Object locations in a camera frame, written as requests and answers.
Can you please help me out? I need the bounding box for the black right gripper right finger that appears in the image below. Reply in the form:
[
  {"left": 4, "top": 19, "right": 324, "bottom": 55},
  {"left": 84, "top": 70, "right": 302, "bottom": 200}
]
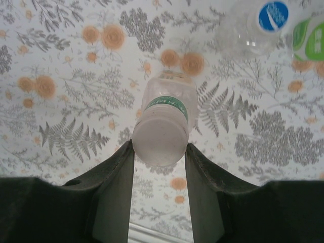
[{"left": 184, "top": 142, "right": 324, "bottom": 243}]

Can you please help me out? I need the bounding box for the clear bottle with green label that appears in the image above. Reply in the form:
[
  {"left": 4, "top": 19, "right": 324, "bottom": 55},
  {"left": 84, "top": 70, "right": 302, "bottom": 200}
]
[{"left": 286, "top": 12, "right": 324, "bottom": 61}]

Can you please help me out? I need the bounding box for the clear unlabelled plastic bottle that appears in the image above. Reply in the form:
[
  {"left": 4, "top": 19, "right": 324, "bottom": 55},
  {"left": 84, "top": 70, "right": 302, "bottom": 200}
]
[{"left": 215, "top": 0, "right": 291, "bottom": 55}]

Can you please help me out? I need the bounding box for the floral printed tablecloth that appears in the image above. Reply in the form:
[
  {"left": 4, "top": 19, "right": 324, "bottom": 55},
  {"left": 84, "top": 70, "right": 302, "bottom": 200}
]
[{"left": 0, "top": 0, "right": 324, "bottom": 240}]

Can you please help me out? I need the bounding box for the frosted white bottle cap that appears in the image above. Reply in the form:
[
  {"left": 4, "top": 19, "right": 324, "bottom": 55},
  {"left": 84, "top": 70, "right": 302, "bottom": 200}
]
[{"left": 131, "top": 118, "right": 188, "bottom": 167}]

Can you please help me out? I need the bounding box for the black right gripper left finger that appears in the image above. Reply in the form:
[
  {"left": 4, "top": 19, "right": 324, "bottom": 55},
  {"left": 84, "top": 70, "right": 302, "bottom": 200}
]
[{"left": 0, "top": 140, "right": 135, "bottom": 243}]

